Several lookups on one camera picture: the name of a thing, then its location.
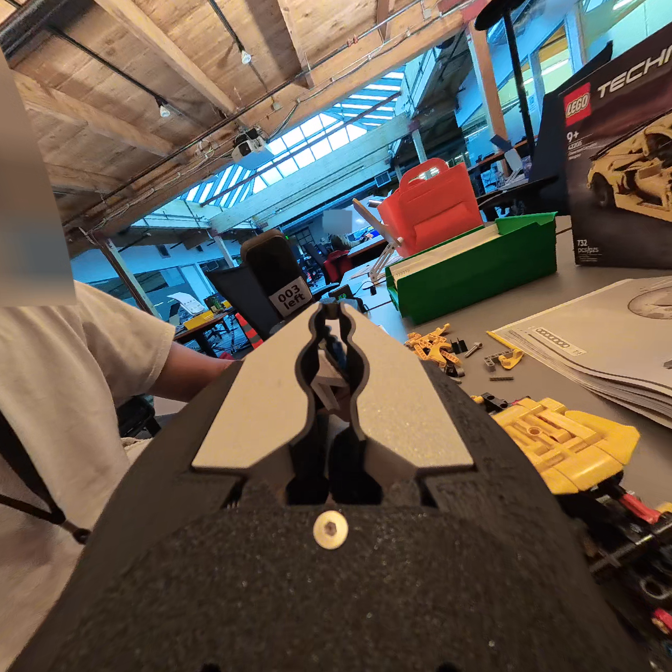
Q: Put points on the red office chair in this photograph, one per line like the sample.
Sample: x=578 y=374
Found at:
x=336 y=265

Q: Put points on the blue toy pin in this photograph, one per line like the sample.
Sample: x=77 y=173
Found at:
x=337 y=350

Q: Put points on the wooden document stand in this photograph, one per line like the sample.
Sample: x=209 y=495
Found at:
x=378 y=225

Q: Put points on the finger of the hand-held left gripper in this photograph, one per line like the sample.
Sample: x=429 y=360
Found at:
x=321 y=386
x=338 y=393

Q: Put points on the toy car box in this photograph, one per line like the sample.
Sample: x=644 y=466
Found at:
x=619 y=183

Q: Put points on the ceiling projector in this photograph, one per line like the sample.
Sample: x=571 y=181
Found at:
x=248 y=147

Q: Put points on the red plastic bin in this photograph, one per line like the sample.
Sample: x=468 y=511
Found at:
x=430 y=210

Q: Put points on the white paper stack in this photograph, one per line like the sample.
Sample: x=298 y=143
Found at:
x=446 y=249

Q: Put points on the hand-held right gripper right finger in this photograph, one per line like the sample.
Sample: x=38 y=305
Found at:
x=414 y=420

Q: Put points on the open instruction booklet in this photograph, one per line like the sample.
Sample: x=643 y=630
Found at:
x=603 y=341

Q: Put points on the black metal pole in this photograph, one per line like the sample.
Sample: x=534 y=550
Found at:
x=517 y=78

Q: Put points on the grey toy axle pin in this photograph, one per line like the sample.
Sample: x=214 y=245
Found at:
x=472 y=349

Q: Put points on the black charger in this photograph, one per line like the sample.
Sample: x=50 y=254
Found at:
x=349 y=296

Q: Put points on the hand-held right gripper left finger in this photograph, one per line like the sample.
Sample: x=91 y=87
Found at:
x=246 y=420

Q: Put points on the green plastic bin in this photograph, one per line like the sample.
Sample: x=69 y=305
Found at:
x=472 y=283

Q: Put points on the short grey toy beam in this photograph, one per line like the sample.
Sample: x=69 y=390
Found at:
x=493 y=360

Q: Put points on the pile of yellow toy panels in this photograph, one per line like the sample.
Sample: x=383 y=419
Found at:
x=433 y=346

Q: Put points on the partly built yellow toy car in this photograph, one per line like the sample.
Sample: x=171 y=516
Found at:
x=567 y=441

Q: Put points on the orange traffic cone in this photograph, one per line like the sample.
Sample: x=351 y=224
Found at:
x=251 y=330

